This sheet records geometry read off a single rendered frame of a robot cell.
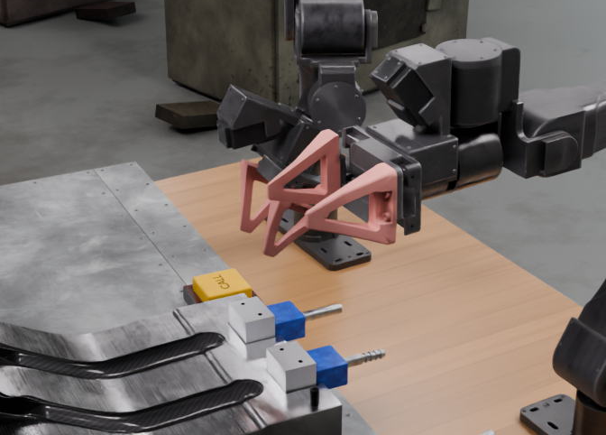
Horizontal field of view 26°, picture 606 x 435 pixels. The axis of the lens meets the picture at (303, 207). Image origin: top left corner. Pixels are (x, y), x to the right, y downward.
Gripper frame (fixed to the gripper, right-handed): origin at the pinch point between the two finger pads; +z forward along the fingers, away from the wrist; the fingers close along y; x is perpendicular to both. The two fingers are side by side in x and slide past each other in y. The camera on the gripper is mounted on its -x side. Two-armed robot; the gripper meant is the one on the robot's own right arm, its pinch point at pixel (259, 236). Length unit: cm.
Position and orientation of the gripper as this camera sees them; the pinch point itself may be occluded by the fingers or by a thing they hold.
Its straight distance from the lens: 144.6
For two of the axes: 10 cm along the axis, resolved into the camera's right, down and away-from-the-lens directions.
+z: -4.5, 8.7, 1.9
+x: 7.8, 2.8, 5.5
